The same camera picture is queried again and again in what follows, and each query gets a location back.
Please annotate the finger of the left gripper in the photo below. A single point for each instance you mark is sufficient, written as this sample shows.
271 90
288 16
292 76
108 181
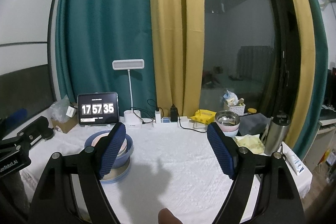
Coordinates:
17 118
33 133

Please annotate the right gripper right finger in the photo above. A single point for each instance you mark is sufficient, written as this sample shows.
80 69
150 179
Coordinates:
278 199

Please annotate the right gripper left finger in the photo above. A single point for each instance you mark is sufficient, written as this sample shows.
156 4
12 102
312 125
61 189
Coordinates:
54 199

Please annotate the beige plate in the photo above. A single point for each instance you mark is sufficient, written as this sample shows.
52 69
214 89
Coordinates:
116 174

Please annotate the dark blue bowl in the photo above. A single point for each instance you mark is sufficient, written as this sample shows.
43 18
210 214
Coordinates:
121 160

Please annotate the cream bowl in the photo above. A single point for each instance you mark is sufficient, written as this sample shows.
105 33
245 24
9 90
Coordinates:
123 149

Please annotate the pink strawberry bowl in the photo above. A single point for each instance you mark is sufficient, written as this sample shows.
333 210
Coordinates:
96 137

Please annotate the stacked pink blue bowls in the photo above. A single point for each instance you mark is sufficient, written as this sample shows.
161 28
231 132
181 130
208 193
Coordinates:
230 131

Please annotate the person's right hand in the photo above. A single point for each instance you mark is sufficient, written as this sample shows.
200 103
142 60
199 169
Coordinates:
165 216

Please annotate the cardboard box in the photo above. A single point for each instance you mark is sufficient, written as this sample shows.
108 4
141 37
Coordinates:
67 126

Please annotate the clear plastic bag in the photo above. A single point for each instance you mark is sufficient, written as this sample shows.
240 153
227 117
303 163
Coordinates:
58 110

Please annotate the small white box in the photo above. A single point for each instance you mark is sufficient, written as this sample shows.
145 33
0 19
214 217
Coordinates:
71 111

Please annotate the white tube of cream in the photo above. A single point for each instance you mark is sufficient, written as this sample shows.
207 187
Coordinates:
293 160

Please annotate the tablet showing clock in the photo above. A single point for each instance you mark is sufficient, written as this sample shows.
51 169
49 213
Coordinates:
98 109

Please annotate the yellow tissue pack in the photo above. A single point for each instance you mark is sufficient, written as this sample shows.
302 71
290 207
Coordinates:
252 142

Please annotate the steel thermos bottle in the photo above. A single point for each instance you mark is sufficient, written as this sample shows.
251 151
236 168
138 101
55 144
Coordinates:
277 131

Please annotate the grey folded cloth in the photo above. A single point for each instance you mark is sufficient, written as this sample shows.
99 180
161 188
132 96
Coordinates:
253 124

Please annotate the white desk lamp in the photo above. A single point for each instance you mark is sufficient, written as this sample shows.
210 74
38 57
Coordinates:
132 118

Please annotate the steel bowl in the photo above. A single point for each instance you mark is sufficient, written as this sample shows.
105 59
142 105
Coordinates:
226 117

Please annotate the white tablecloth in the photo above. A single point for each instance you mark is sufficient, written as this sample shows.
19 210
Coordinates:
170 168

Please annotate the white basket with items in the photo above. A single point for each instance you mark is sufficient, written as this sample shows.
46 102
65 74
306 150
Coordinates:
232 103

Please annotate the white charger plug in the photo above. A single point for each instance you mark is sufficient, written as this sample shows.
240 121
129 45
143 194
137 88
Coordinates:
158 116

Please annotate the yellow snack bag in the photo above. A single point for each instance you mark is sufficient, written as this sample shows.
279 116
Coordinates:
203 116

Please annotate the black power adapter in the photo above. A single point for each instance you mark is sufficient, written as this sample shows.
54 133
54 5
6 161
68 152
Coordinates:
173 113

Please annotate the teal curtain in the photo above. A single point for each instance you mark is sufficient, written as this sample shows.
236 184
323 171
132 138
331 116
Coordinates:
90 34

